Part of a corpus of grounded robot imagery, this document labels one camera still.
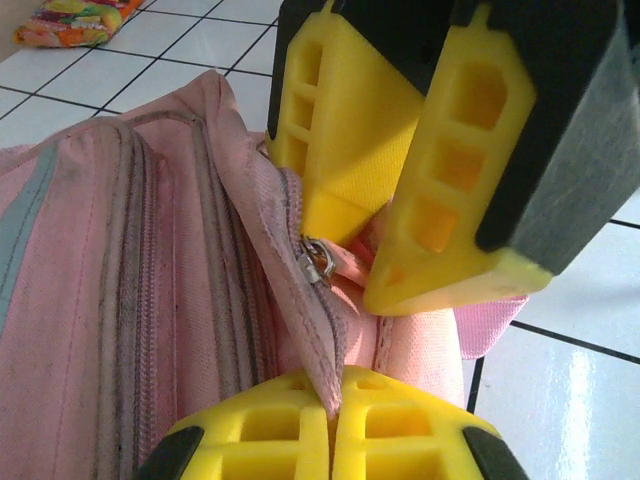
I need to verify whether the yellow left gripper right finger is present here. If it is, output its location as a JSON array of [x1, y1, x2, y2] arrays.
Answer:
[[333, 363, 531, 480]]

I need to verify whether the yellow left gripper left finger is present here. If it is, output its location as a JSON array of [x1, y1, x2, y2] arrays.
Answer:
[[132, 368, 335, 480]]

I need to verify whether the pink student backpack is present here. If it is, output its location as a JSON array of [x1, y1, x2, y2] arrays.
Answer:
[[0, 69, 531, 480]]

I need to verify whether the orange snack packet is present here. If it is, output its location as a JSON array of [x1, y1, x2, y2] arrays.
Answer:
[[12, 0, 147, 50]]

